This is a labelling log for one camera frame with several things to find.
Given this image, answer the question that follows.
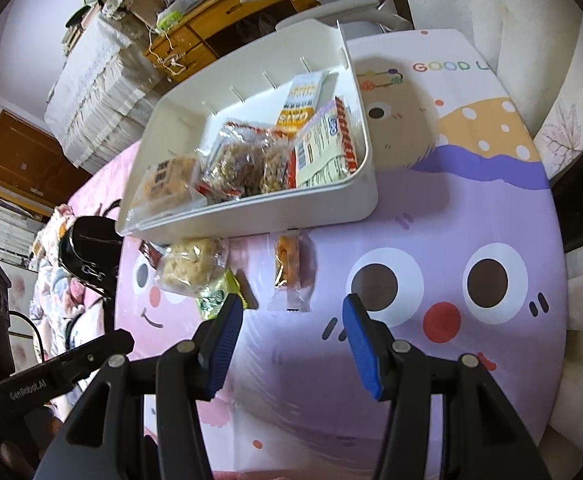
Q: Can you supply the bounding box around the dark red candy packet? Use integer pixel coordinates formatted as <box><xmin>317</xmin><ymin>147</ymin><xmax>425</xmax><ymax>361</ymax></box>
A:
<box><xmin>139</xmin><ymin>240</ymin><xmax>165</xmax><ymax>270</ymax></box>

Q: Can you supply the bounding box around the orange dried fruit packet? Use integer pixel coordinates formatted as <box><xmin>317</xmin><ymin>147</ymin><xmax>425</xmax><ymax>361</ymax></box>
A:
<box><xmin>268</xmin><ymin>230</ymin><xmax>315</xmax><ymax>313</ymax></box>

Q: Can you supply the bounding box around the rice cracker clear pack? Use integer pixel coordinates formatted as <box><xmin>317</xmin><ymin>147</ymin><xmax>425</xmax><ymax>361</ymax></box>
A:
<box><xmin>198</xmin><ymin>118</ymin><xmax>273</xmax><ymax>203</ymax></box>

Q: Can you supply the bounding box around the orange oats snack bar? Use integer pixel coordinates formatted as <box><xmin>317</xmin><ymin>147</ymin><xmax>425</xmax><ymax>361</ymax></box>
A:
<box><xmin>274</xmin><ymin>70</ymin><xmax>327</xmax><ymax>138</ymax></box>

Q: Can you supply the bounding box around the crab roe noodle snack bag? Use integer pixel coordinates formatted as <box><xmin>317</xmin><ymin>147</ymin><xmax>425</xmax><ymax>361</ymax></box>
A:
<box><xmin>127</xmin><ymin>154</ymin><xmax>207</xmax><ymax>222</ymax></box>

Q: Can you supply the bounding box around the mixed nuts clear packet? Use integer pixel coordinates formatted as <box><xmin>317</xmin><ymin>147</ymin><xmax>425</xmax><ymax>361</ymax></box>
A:
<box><xmin>259</xmin><ymin>143</ymin><xmax>293</xmax><ymax>194</ymax></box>

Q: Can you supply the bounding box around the green snack packet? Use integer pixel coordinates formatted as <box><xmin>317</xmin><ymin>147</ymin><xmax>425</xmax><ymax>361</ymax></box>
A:
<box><xmin>196</xmin><ymin>269</ymin><xmax>248</xmax><ymax>321</ymax></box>

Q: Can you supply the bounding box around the patterned pillow bedding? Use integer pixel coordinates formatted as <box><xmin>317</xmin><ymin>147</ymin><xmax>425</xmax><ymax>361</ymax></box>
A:
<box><xmin>29</xmin><ymin>204</ymin><xmax>86</xmax><ymax>359</ymax></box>

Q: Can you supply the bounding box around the rice cracker pack upper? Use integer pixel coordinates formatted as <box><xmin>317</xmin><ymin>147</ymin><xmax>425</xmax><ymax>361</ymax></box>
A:
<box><xmin>155</xmin><ymin>237</ymin><xmax>229</xmax><ymax>297</ymax></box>

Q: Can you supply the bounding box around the black leather handbag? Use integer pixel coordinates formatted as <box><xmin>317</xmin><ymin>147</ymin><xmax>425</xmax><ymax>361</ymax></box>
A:
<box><xmin>58</xmin><ymin>200</ymin><xmax>124</xmax><ymax>300</ymax></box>

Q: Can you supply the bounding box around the cartoon printed play mat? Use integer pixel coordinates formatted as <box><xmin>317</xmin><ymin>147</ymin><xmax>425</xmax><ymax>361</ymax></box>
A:
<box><xmin>114</xmin><ymin>28</ymin><xmax>570</xmax><ymax>480</ymax></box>

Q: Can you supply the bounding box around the white plastic storage bin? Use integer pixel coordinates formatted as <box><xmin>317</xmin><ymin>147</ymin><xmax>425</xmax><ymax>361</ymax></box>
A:
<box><xmin>116</xmin><ymin>20</ymin><xmax>378</xmax><ymax>245</ymax></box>

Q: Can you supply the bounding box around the wooden door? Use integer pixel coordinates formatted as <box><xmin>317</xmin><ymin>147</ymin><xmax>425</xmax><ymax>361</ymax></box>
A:
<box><xmin>0</xmin><ymin>112</ymin><xmax>91</xmax><ymax>208</ymax></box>

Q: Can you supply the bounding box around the lace covered furniture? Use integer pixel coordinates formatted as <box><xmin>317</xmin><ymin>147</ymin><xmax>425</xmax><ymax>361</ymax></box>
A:
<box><xmin>44</xmin><ymin>14</ymin><xmax>168</xmax><ymax>174</ymax></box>

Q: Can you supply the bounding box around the wooden desk with drawers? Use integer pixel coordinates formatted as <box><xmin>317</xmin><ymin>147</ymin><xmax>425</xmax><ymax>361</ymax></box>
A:
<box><xmin>144</xmin><ymin>0</ymin><xmax>317</xmax><ymax>82</ymax></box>

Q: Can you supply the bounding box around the green tissue pack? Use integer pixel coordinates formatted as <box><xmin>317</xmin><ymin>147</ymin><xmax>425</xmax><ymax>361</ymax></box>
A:
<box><xmin>156</xmin><ymin>10</ymin><xmax>183</xmax><ymax>32</ymax></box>

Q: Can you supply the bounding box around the white floral curtain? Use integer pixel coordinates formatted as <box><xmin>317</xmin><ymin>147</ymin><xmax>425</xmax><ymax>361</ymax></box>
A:
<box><xmin>397</xmin><ymin>0</ymin><xmax>583</xmax><ymax>460</ymax></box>

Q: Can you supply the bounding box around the white charger cable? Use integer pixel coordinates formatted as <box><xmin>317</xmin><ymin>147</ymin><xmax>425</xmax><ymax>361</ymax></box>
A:
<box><xmin>148</xmin><ymin>27</ymin><xmax>188</xmax><ymax>79</ymax></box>

